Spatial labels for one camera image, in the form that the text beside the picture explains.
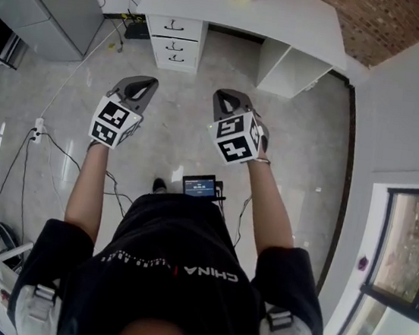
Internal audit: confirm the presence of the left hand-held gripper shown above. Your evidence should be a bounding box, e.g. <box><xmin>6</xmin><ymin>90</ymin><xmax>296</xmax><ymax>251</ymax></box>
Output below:
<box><xmin>86</xmin><ymin>69</ymin><xmax>161</xmax><ymax>154</ymax></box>

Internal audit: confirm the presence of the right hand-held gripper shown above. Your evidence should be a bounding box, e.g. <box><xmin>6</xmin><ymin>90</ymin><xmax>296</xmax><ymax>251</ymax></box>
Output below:
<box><xmin>203</xmin><ymin>87</ymin><xmax>276</xmax><ymax>171</ymax></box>

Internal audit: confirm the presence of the person's right forearm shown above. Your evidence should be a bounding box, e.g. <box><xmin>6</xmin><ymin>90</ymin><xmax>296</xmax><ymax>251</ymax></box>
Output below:
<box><xmin>235</xmin><ymin>156</ymin><xmax>306</xmax><ymax>267</ymax></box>

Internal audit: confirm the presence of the person's left forearm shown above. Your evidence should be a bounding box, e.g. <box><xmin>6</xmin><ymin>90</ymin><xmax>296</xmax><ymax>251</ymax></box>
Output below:
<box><xmin>61</xmin><ymin>139</ymin><xmax>112</xmax><ymax>243</ymax></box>

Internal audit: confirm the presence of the white desk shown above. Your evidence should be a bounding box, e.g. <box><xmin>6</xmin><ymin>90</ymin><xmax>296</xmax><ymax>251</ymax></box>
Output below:
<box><xmin>127</xmin><ymin>0</ymin><xmax>357</xmax><ymax>107</ymax></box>

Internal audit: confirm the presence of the person's right hand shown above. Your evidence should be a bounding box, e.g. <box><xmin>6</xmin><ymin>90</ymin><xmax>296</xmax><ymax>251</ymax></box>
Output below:
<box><xmin>257</xmin><ymin>133</ymin><xmax>271</xmax><ymax>160</ymax></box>

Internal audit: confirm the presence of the black router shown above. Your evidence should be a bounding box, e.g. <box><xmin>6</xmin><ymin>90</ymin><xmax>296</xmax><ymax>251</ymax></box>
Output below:
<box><xmin>121</xmin><ymin>9</ymin><xmax>154</xmax><ymax>43</ymax></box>

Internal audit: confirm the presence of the small black screen device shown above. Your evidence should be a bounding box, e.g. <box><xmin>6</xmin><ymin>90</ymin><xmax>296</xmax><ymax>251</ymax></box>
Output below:
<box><xmin>180</xmin><ymin>171</ymin><xmax>229</xmax><ymax>203</ymax></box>

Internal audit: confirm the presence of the person's left black shoe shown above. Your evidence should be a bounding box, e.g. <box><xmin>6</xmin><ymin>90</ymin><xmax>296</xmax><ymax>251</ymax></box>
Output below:
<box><xmin>151</xmin><ymin>177</ymin><xmax>169</xmax><ymax>195</ymax></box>

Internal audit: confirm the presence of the white power strip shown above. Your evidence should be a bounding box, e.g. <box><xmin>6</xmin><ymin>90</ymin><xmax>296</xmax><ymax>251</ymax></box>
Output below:
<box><xmin>30</xmin><ymin>115</ymin><xmax>46</xmax><ymax>144</ymax></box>

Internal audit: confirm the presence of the person's black shirt torso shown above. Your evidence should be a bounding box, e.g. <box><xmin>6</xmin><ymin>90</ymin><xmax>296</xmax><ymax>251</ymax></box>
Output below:
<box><xmin>3</xmin><ymin>175</ymin><xmax>340</xmax><ymax>335</ymax></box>

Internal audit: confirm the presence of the black round floor device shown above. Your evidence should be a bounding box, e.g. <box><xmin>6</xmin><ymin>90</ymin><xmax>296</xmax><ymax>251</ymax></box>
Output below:
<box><xmin>0</xmin><ymin>221</ymin><xmax>25</xmax><ymax>258</ymax></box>

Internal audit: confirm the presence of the black framed window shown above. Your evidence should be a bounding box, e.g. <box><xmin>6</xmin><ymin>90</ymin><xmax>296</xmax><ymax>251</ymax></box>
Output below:
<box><xmin>329</xmin><ymin>177</ymin><xmax>419</xmax><ymax>335</ymax></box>

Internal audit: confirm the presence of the white two-handle drawer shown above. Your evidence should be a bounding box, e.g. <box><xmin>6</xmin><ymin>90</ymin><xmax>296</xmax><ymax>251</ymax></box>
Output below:
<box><xmin>146</xmin><ymin>33</ymin><xmax>201</xmax><ymax>74</ymax></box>

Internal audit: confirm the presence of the white floor cable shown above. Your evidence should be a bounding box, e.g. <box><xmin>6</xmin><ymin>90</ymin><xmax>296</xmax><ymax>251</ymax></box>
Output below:
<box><xmin>39</xmin><ymin>8</ymin><xmax>133</xmax><ymax>131</ymax></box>

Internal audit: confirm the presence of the black floor cable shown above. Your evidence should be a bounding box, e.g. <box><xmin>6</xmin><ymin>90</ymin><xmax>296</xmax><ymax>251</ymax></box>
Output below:
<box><xmin>0</xmin><ymin>123</ymin><xmax>143</xmax><ymax>260</ymax></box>

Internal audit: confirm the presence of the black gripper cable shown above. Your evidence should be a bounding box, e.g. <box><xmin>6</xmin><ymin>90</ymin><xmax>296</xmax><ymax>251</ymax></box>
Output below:
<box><xmin>232</xmin><ymin>191</ymin><xmax>255</xmax><ymax>249</ymax></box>

